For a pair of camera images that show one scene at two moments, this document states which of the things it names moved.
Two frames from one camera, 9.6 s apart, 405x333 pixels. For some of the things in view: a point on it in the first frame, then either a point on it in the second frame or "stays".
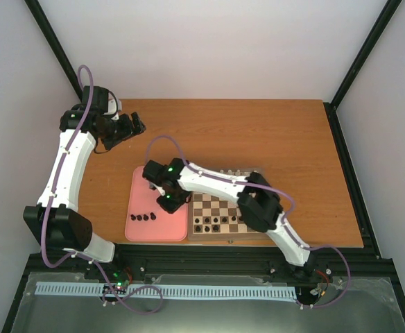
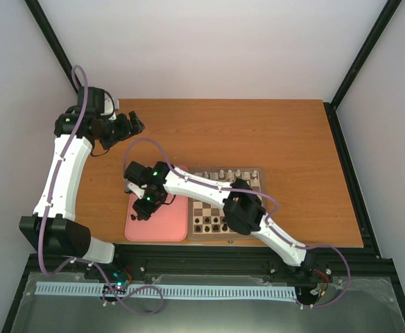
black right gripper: [170, 208] to [145, 211]
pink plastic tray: [145, 220] stays
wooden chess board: [211, 218] stays
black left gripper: [129, 130] stays
